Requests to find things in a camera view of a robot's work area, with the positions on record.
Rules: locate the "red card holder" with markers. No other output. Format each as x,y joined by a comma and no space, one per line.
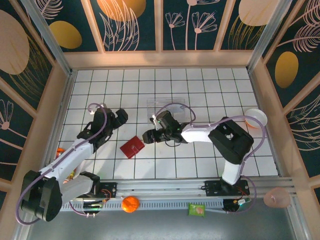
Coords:
131,147

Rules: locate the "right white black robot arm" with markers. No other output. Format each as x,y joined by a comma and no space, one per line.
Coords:
197,133

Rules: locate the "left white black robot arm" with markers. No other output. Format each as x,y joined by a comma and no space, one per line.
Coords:
72,158

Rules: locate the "silver credit card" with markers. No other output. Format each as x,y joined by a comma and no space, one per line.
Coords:
179,109

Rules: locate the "clear acrylic organizer box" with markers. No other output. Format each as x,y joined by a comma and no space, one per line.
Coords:
152,105

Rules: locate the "colourful snack bag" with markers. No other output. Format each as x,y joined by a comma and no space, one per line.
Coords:
60,151

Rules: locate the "orange ball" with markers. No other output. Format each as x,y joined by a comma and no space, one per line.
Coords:
130,204

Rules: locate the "green snack packet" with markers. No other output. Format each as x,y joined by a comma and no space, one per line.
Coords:
197,210

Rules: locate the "white bowl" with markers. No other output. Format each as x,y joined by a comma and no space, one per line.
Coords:
257,114

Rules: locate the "pink round pad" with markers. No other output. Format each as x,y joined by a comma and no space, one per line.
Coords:
277,197

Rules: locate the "aluminium side rail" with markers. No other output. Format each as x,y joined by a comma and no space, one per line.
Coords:
259,100
64,100

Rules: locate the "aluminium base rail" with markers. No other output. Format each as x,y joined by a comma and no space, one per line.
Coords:
162,187

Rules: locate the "aluminium frame post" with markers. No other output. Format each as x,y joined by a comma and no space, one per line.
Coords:
270,32
51,42

